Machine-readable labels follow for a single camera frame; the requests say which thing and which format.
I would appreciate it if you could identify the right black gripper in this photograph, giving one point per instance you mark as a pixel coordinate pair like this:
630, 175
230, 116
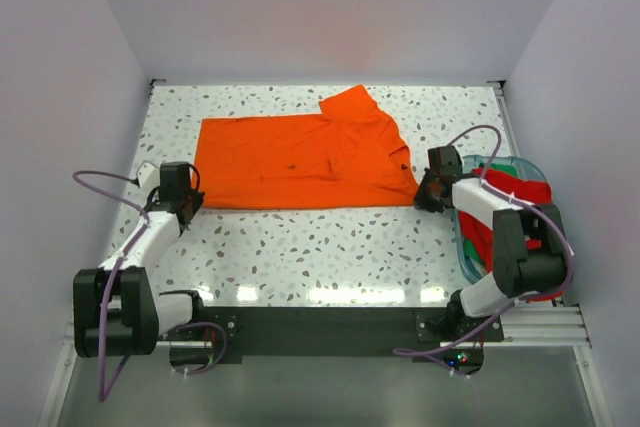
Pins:
420, 199

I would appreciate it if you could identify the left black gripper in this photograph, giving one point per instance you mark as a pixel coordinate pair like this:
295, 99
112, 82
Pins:
196, 198

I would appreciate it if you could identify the orange t shirt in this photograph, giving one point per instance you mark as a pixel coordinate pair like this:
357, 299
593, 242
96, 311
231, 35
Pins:
349, 154

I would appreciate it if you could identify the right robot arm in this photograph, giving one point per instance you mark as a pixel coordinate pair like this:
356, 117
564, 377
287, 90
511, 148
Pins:
512, 223

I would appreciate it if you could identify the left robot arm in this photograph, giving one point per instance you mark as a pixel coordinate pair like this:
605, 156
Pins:
116, 310

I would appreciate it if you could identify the red t shirt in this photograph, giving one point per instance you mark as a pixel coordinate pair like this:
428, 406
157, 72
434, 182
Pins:
531, 257

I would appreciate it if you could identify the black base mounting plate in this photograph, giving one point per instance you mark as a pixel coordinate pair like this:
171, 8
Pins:
230, 334

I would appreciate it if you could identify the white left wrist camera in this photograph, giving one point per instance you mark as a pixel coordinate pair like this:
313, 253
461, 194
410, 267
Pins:
148, 176

